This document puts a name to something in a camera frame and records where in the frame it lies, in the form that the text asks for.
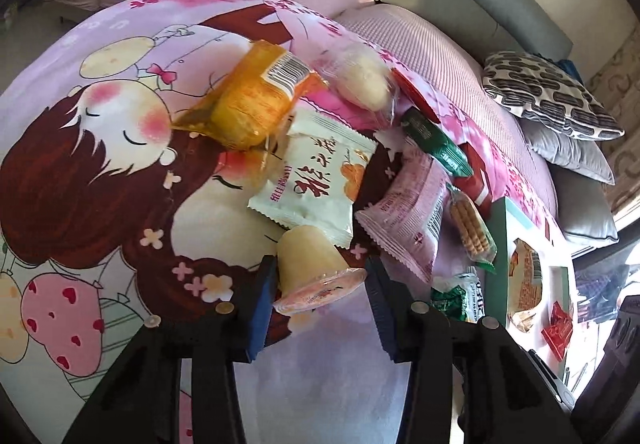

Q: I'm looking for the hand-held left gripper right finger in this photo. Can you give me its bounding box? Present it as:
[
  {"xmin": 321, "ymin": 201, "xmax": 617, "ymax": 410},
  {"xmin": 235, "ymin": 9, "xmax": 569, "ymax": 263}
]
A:
[{"xmin": 365, "ymin": 256, "xmax": 583, "ymax": 444}]

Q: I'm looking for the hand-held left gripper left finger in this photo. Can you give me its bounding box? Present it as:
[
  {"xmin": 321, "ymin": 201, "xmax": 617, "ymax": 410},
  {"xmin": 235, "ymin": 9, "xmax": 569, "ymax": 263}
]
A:
[{"xmin": 62, "ymin": 254, "xmax": 278, "ymax": 444}]

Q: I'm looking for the yellow jelly cup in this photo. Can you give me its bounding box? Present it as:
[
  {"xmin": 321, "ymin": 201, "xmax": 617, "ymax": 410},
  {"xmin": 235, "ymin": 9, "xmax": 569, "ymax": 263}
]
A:
[{"xmin": 272, "ymin": 225, "xmax": 368, "ymax": 315}]

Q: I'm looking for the green white corn snack packet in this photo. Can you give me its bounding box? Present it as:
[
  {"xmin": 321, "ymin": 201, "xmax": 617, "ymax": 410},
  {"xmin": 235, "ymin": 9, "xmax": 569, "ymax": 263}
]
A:
[{"xmin": 431, "ymin": 269, "xmax": 488, "ymax": 325}]

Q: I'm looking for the white box with green rim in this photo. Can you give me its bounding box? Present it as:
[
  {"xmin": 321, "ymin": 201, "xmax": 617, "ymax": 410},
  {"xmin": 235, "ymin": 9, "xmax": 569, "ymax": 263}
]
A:
[{"xmin": 482, "ymin": 196, "xmax": 576, "ymax": 380}]

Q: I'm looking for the pale purple snack packet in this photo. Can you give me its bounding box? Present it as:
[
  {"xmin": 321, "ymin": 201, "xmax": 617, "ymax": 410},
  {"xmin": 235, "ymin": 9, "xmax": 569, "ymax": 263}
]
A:
[{"xmin": 354, "ymin": 144, "xmax": 451, "ymax": 285}]

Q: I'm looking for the green-ended biscuit packet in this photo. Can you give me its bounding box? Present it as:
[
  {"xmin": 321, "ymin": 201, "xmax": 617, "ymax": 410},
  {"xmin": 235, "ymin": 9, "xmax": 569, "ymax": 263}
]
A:
[{"xmin": 447, "ymin": 186, "xmax": 498, "ymax": 272}]

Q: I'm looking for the white snack packet red print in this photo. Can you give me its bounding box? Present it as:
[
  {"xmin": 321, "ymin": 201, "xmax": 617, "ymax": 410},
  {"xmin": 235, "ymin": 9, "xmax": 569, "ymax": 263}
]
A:
[{"xmin": 247, "ymin": 108, "xmax": 378, "ymax": 247}]

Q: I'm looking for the orange cake snack packet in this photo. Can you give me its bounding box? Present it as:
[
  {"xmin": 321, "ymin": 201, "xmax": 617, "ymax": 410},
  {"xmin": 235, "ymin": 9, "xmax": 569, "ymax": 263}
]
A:
[{"xmin": 172, "ymin": 40, "xmax": 328, "ymax": 152}]

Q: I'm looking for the small red snack packet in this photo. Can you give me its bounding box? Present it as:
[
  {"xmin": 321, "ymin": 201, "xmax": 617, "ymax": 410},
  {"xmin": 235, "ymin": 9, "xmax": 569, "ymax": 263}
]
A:
[{"xmin": 541, "ymin": 301, "xmax": 575, "ymax": 362}]

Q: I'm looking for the dark balcony furniture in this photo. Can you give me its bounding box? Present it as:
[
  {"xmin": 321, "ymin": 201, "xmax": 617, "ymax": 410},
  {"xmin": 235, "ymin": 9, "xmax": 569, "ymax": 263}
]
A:
[{"xmin": 575, "ymin": 264, "xmax": 631, "ymax": 322}]

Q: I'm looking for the clear packet with orange print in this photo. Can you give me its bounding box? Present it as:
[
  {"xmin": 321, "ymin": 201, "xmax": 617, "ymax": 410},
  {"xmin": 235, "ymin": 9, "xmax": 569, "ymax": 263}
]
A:
[{"xmin": 507, "ymin": 238, "xmax": 545, "ymax": 329}]

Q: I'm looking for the grey leather cushion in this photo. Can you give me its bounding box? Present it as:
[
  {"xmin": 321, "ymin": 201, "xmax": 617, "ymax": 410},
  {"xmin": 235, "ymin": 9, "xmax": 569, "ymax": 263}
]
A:
[{"xmin": 550, "ymin": 166, "xmax": 620, "ymax": 245}]

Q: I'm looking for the dark green snack packet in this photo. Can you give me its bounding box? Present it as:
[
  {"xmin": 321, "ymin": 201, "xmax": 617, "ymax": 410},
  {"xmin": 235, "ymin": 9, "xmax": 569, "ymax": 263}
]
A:
[{"xmin": 400, "ymin": 108, "xmax": 475, "ymax": 177}]

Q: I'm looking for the pink printed cartoon blanket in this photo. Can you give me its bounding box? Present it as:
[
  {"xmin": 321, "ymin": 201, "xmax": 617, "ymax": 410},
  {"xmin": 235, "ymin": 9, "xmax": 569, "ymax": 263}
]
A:
[{"xmin": 0, "ymin": 0, "xmax": 561, "ymax": 444}]

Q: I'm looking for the red ridged snack packet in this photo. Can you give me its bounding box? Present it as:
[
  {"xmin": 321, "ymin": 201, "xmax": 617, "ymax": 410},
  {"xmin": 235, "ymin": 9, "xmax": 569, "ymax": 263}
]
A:
[{"xmin": 390, "ymin": 68, "xmax": 443, "ymax": 125}]

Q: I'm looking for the grey fabric pillow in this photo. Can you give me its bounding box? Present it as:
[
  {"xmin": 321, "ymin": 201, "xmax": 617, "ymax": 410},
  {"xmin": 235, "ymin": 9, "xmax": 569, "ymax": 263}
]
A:
[{"xmin": 520, "ymin": 116, "xmax": 616, "ymax": 185}]

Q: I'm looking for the clear packet with white pastry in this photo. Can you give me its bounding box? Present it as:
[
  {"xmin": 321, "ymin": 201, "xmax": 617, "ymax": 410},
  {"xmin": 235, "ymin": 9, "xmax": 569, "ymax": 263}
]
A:
[{"xmin": 317, "ymin": 41, "xmax": 401, "ymax": 117}]

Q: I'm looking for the black white patterned pillow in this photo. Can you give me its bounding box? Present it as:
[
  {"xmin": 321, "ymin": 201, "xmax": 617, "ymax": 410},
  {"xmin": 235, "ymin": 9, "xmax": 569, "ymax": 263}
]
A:
[{"xmin": 482, "ymin": 51, "xmax": 626, "ymax": 141}]

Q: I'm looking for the patterned beige curtain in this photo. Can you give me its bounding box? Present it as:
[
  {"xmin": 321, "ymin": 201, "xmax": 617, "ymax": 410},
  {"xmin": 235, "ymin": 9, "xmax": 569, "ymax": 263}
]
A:
[{"xmin": 582, "ymin": 24, "xmax": 640, "ymax": 219}]

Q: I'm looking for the blue cloth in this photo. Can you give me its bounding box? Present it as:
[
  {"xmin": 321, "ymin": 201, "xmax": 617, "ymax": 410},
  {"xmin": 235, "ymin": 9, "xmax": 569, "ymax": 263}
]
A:
[{"xmin": 555, "ymin": 58, "xmax": 583, "ymax": 79}]

